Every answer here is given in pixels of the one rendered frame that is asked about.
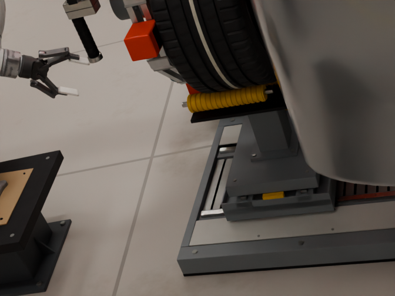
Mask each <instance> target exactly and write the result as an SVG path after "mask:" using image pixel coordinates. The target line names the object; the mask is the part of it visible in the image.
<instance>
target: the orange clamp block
mask: <svg viewBox="0 0 395 296"><path fill-rule="evenodd" d="M124 43H125V45H126V47H127V50H128V52H129V54H130V57H131V59H132V61H138V60H144V59H150V58H155V57H157V56H158V54H159V52H160V50H161V48H162V46H163V42H162V39H161V37H160V35H159V31H158V28H157V26H156V22H155V20H154V19H153V20H149V21H144V22H138V23H133V24H132V26H131V27H130V30H129V31H128V33H127V34H126V36H125V38H124Z"/></svg>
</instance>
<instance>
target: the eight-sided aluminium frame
mask: <svg viewBox="0 0 395 296"><path fill-rule="evenodd" d="M123 4H124V7H125V8H126V9H127V12H128V14H129V16H130V19H131V21H132V24H133V23H138V22H144V19H143V16H142V14H141V12H140V9H139V7H138V5H140V7H141V8H142V11H143V14H144V16H145V19H146V21H149V20H153V19H154V17H153V13H152V10H151V7H150V3H149V0H123ZM146 61H147V62H148V64H149V65H150V68H151V69H153V71H154V72H159V73H161V74H163V75H164V76H166V77H168V78H170V79H172V80H174V81H176V82H177V83H180V84H181V85H182V84H186V83H187V82H186V81H185V80H184V79H183V78H182V77H181V75H180V74H179V72H178V71H177V69H176V68H175V66H174V64H173V62H172V61H171V59H170V57H169V55H168V53H167V51H166V48H165V46H164V45H163V46H162V48H161V50H160V52H159V54H158V56H157V57H155V58H150V59H146Z"/></svg>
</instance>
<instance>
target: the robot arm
mask: <svg viewBox="0 0 395 296"><path fill-rule="evenodd" d="M5 17H6V6H5V0H0V76H2V77H7V78H13V79H16V78H17V76H19V77H20V78H25V79H29V78H31V79H32V80H30V86H31V87H33V88H37V89H38V90H40V91H41V92H43V93H45V94H46V95H48V96H50V97H51V98H53V99H54V98H55V96H56V95H65V96H67V95H73V96H79V90H78V89H72V88H66V87H62V86H58V87H56V86H55V85H54V84H53V83H52V82H51V81H50V80H49V78H48V77H47V73H48V71H49V68H50V67H51V66H52V65H55V64H57V63H60V62H63V61H65V60H67V59H68V61H69V62H75V63H80V64H84V65H90V63H89V60H88V58H83V57H80V56H79V55H77V54H73V53H70V52H69V48H68V47H65V48H58V49H52V50H48V51H42V50H39V51H38V53H39V56H38V58H34V57H32V56H28V55H22V56H21V53H20V52H18V51H13V50H9V49H4V48H1V39H2V33H3V31H4V26H5ZM51 57H53V58H51ZM44 58H47V59H45V60H43V59H44ZM38 79H40V80H41V81H42V82H43V83H44V84H46V85H47V87H46V86H45V85H43V84H42V83H40V82H38V81H37V80H38ZM7 185H8V183H7V181H6V180H1V181H0V196H1V194H2V192H3V190H4V189H5V187H6V186H7Z"/></svg>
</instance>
